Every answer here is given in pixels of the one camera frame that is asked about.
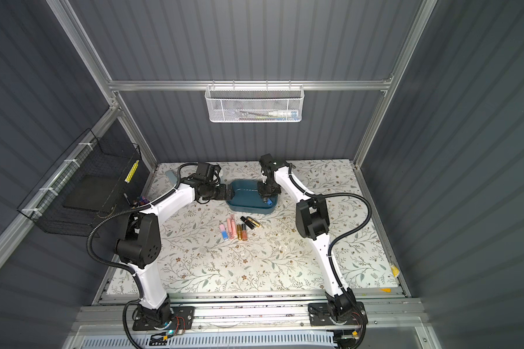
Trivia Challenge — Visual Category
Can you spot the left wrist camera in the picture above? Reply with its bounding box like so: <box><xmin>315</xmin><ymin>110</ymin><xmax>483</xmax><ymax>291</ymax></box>
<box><xmin>194</xmin><ymin>162</ymin><xmax>221</xmax><ymax>182</ymax></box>

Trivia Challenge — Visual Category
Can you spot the black cable conduit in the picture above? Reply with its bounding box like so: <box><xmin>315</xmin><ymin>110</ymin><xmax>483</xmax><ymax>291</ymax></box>
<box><xmin>285</xmin><ymin>163</ymin><xmax>373</xmax><ymax>306</ymax></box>
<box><xmin>85</xmin><ymin>162</ymin><xmax>202</xmax><ymax>349</ymax></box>

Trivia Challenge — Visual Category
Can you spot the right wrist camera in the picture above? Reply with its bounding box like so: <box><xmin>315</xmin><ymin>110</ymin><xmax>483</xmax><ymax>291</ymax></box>
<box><xmin>259</xmin><ymin>154</ymin><xmax>290</xmax><ymax>171</ymax></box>

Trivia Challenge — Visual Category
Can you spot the teal storage box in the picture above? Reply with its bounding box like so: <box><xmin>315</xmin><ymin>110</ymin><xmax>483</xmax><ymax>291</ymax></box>
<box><xmin>226</xmin><ymin>180</ymin><xmax>279</xmax><ymax>215</ymax></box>

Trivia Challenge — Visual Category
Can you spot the grey blue small device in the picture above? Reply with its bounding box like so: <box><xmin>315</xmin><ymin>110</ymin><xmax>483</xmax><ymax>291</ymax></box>
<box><xmin>164</xmin><ymin>170</ymin><xmax>178</xmax><ymax>186</ymax></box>

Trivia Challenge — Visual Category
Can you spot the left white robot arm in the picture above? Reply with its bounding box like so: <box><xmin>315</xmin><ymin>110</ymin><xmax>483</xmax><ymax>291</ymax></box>
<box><xmin>115</xmin><ymin>184</ymin><xmax>234</xmax><ymax>311</ymax></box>

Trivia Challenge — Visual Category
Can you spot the black lipstick gold band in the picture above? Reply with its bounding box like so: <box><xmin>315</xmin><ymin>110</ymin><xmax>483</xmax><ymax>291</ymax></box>
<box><xmin>240</xmin><ymin>216</ymin><xmax>256</xmax><ymax>229</ymax></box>

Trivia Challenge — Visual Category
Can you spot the cup of coloured pens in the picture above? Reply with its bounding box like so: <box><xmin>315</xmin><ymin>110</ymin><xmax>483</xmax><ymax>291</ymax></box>
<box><xmin>132</xmin><ymin>196</ymin><xmax>151</xmax><ymax>210</ymax></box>

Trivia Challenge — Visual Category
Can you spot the white wire mesh basket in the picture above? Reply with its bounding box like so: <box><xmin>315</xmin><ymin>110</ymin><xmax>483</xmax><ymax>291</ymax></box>
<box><xmin>205</xmin><ymin>86</ymin><xmax>305</xmax><ymax>123</ymax></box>

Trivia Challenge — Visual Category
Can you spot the floral table mat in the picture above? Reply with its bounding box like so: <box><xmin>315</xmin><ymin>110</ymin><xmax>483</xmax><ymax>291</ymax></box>
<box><xmin>158</xmin><ymin>159</ymin><xmax>398</xmax><ymax>294</ymax></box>

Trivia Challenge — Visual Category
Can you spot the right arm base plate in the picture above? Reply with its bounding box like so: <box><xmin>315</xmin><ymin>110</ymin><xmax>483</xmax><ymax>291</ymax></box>
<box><xmin>307</xmin><ymin>301</ymin><xmax>368</xmax><ymax>327</ymax></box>

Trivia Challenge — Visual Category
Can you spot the pink blue gradient lipstick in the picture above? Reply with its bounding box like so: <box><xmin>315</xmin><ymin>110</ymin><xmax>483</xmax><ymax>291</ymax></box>
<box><xmin>219</xmin><ymin>224</ymin><xmax>229</xmax><ymax>240</ymax></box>

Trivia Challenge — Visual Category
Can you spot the left black cable conduit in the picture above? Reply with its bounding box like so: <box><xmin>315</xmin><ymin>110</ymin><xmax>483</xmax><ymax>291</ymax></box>
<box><xmin>85</xmin><ymin>162</ymin><xmax>202</xmax><ymax>349</ymax></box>

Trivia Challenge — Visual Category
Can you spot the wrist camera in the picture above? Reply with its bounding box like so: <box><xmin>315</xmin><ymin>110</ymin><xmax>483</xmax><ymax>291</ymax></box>
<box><xmin>194</xmin><ymin>162</ymin><xmax>221</xmax><ymax>182</ymax></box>
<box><xmin>259</xmin><ymin>154</ymin><xmax>290</xmax><ymax>171</ymax></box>

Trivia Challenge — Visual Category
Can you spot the black wire basket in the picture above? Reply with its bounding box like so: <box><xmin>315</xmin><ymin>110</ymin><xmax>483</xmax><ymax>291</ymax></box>
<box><xmin>17</xmin><ymin>133</ymin><xmax>149</xmax><ymax>236</ymax></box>

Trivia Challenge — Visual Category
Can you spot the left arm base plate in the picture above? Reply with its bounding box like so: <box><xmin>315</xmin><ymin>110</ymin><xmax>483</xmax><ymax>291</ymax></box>
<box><xmin>132</xmin><ymin>305</ymin><xmax>196</xmax><ymax>332</ymax></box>

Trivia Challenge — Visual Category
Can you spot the white perforated cable tray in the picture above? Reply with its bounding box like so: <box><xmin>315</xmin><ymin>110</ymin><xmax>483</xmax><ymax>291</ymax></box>
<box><xmin>80</xmin><ymin>330</ymin><xmax>337</xmax><ymax>349</ymax></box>

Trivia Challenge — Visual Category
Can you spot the gold glitter lipstick angled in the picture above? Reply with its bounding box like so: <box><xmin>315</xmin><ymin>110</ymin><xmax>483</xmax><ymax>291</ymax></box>
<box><xmin>247</xmin><ymin>217</ymin><xmax>261</xmax><ymax>227</ymax></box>

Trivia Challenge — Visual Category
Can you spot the right black cable conduit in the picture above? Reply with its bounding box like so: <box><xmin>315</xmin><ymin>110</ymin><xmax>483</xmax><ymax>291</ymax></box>
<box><xmin>285</xmin><ymin>163</ymin><xmax>373</xmax><ymax>306</ymax></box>

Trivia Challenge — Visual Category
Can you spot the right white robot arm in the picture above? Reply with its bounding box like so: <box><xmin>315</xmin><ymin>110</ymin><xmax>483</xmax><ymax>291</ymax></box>
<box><xmin>259</xmin><ymin>161</ymin><xmax>355</xmax><ymax>324</ymax></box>

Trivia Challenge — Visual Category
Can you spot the pink lip gloss tube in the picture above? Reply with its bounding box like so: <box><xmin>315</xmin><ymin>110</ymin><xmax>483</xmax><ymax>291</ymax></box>
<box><xmin>226</xmin><ymin>215</ymin><xmax>237</xmax><ymax>239</ymax></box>

